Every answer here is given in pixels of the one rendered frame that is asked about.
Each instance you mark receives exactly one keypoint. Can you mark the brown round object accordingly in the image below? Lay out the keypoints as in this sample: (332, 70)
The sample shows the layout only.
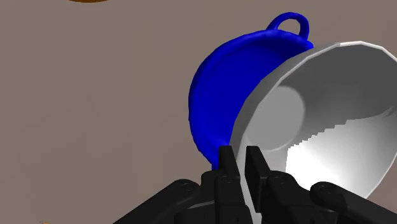
(90, 1)

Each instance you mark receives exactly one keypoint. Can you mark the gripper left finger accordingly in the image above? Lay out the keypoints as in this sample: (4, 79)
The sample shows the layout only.
(228, 192)

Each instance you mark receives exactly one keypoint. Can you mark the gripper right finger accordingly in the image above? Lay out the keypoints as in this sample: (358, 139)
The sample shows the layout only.
(279, 198)

